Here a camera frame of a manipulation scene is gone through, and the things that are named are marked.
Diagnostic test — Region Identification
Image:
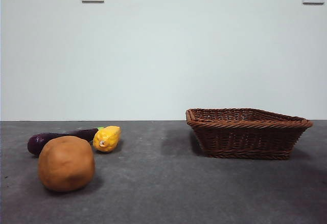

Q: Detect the yellow corn cob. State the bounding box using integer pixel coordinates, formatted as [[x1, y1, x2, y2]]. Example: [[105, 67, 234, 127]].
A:
[[92, 125, 122, 153]]

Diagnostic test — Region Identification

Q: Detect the brown wicker basket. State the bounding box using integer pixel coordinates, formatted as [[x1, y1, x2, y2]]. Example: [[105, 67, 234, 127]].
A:
[[185, 107, 314, 160]]

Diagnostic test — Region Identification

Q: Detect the brown potato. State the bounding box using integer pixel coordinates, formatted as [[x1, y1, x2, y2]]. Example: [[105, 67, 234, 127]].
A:
[[38, 136, 96, 193]]

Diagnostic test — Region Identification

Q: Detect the purple eggplant with green stem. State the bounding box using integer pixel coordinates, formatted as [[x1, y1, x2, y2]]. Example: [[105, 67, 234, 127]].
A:
[[27, 126, 105, 156]]

